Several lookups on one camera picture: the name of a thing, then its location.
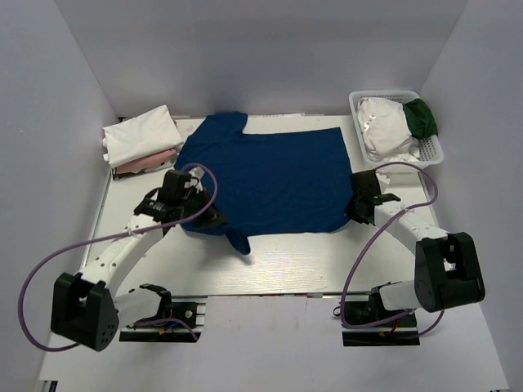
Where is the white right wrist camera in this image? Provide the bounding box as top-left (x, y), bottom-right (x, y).
top-left (374, 169), bottom-right (391, 194)

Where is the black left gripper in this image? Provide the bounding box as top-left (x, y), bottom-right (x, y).
top-left (177, 185), bottom-right (228, 229)

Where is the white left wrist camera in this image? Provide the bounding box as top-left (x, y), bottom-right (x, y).
top-left (183, 165), bottom-right (206, 193)

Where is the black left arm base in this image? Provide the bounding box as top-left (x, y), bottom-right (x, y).
top-left (115, 283), bottom-right (207, 343)

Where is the folded pink t shirt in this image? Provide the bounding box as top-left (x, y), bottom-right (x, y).
top-left (112, 148), bottom-right (178, 180)

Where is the white t shirt in basket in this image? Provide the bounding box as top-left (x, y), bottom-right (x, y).
top-left (357, 97), bottom-right (419, 163)

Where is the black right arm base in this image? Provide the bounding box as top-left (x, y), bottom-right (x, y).
top-left (333, 288), bottom-right (420, 348)

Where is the blue t shirt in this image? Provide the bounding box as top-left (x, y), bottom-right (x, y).
top-left (174, 112), bottom-right (353, 254)

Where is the white plastic basket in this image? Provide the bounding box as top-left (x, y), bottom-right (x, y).
top-left (348, 89), bottom-right (444, 169)

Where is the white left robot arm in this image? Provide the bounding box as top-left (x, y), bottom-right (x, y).
top-left (51, 163), bottom-right (226, 351)

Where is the folded white t shirt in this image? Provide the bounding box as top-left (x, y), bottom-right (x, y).
top-left (102, 105), bottom-right (183, 168)

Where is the dark green t shirt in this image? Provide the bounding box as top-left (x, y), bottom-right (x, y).
top-left (403, 98), bottom-right (438, 140)

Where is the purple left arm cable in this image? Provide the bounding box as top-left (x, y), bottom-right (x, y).
top-left (20, 163), bottom-right (220, 352)

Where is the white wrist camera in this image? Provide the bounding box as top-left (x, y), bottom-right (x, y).
top-left (183, 165), bottom-right (206, 193)
top-left (374, 169), bottom-right (391, 194)

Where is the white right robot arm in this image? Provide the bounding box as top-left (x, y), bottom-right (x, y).
top-left (345, 170), bottom-right (486, 326)

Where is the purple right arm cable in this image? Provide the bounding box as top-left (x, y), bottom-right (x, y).
top-left (341, 162), bottom-right (446, 336)

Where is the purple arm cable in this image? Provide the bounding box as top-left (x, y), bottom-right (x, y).
top-left (341, 162), bottom-right (446, 336)
top-left (20, 163), bottom-right (220, 352)

